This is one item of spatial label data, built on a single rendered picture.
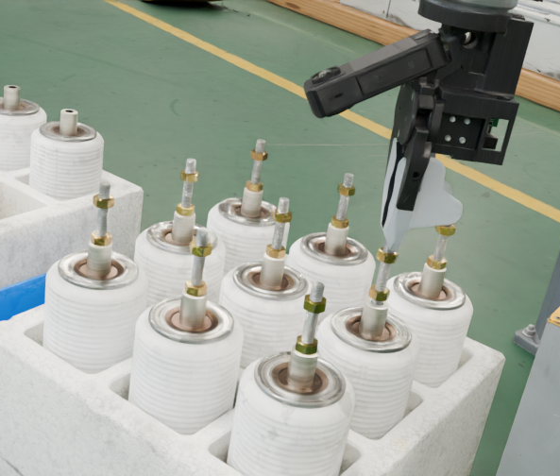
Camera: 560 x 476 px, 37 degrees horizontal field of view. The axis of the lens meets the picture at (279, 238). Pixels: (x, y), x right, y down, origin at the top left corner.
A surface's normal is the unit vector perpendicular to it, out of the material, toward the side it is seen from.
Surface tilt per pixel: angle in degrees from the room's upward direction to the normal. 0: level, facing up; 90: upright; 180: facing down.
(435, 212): 91
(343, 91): 87
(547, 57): 90
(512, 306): 0
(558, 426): 90
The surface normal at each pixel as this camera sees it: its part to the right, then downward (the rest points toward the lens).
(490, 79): 0.02, 0.42
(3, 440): -0.58, 0.25
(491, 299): 0.15, -0.90
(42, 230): 0.80, 0.36
